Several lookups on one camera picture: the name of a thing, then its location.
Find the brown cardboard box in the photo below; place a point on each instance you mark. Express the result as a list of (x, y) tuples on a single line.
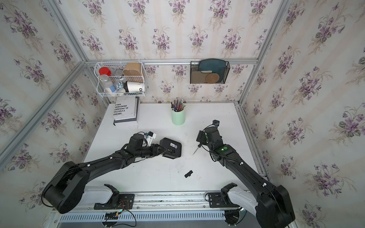
[(133, 69)]

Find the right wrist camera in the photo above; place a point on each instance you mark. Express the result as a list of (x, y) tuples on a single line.
[(215, 123)]

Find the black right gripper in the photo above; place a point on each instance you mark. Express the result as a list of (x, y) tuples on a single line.
[(202, 133)]

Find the green pencil cup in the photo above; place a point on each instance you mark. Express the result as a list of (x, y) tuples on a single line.
[(178, 118)]

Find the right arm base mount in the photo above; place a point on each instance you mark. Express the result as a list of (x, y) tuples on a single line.
[(221, 199)]

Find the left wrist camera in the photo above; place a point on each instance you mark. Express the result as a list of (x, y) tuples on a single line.
[(150, 136)]

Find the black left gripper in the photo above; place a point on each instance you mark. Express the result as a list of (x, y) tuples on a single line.
[(155, 150)]

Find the black handled screwdriver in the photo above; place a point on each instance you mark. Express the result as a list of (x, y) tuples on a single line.
[(198, 147)]

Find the coloured pencils bundle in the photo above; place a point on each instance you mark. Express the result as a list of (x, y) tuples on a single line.
[(178, 105)]

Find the white wire basket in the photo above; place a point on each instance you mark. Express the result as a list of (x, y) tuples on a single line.
[(119, 79)]

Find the grey book underneath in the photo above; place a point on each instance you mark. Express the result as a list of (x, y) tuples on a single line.
[(128, 121)]

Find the black battery cover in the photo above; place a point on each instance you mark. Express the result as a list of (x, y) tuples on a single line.
[(188, 174)]

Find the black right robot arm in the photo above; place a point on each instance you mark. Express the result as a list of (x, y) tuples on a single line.
[(270, 204)]

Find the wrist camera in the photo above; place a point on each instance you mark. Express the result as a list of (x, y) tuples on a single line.
[(215, 123), (150, 136)]

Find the round cork coaster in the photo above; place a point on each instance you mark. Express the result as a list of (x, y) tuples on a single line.
[(212, 78)]

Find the white book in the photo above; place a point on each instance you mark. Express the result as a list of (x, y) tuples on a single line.
[(125, 108)]

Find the black square alarm clock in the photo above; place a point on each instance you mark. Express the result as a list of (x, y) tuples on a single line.
[(173, 148)]

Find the teal folder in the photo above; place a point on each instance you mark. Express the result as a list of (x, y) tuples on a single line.
[(214, 65)]

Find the red lidded jar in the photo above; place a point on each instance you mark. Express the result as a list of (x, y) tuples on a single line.
[(105, 71)]

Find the black mesh wall organizer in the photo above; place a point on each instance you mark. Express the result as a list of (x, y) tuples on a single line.
[(197, 77)]

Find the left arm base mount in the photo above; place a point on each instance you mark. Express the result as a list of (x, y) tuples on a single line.
[(117, 200)]

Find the clear plastic bottle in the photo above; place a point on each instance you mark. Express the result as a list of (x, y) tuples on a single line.
[(107, 83)]

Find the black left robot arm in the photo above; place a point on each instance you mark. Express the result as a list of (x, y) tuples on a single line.
[(65, 190)]

